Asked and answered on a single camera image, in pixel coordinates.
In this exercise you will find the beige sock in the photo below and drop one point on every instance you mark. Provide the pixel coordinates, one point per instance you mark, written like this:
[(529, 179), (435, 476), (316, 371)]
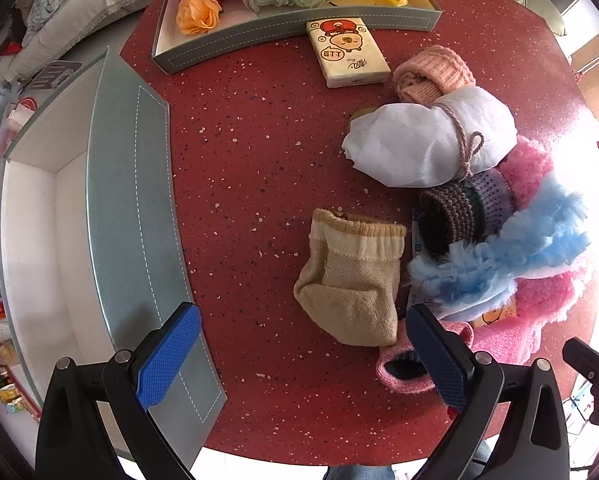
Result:
[(349, 290)]

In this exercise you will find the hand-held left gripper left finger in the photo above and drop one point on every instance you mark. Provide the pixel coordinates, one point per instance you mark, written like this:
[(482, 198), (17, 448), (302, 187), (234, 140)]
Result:
[(169, 355)]

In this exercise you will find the pink fluffy sock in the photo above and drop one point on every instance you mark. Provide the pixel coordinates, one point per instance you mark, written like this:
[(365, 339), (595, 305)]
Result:
[(549, 297)]

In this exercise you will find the yellow scouring sponge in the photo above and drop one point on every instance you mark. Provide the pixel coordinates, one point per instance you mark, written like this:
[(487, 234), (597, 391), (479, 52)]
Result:
[(359, 114)]

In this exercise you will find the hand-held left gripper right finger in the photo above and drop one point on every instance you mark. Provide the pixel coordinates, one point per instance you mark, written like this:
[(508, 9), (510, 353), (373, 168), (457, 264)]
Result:
[(442, 360)]

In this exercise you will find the person's leg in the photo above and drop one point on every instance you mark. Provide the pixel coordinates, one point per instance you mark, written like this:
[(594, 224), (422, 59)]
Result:
[(357, 474)]

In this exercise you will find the light blue fluffy sock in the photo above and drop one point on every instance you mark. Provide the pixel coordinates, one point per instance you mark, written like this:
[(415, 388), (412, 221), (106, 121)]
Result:
[(509, 255)]

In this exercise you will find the salmon pink knitted sock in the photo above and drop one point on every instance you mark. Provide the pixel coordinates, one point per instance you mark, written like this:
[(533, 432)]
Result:
[(432, 75)]

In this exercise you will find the orange fabric rose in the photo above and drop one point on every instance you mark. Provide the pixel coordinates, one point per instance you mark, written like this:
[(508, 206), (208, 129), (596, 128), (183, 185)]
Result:
[(198, 14)]

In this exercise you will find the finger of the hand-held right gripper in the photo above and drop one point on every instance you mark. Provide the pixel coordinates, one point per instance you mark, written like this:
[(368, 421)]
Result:
[(587, 360)]

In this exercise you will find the pink sock with dark lining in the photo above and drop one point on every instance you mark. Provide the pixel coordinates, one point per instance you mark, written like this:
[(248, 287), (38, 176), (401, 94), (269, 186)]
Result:
[(394, 367)]

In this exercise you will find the large grey storage box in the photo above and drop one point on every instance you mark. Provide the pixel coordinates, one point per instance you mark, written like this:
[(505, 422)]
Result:
[(129, 210)]

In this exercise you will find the dark striped knitted sock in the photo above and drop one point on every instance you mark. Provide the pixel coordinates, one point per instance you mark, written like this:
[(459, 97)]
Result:
[(459, 210)]

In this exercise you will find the cartoon print tissue packet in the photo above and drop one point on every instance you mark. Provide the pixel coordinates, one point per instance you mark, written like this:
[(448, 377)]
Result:
[(347, 52), (497, 316)]

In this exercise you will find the grey perforated stool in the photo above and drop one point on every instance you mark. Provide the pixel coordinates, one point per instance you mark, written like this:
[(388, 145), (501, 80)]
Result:
[(54, 74)]

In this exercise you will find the grey shallow tray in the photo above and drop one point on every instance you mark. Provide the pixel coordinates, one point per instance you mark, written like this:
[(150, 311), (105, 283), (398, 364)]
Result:
[(279, 25)]

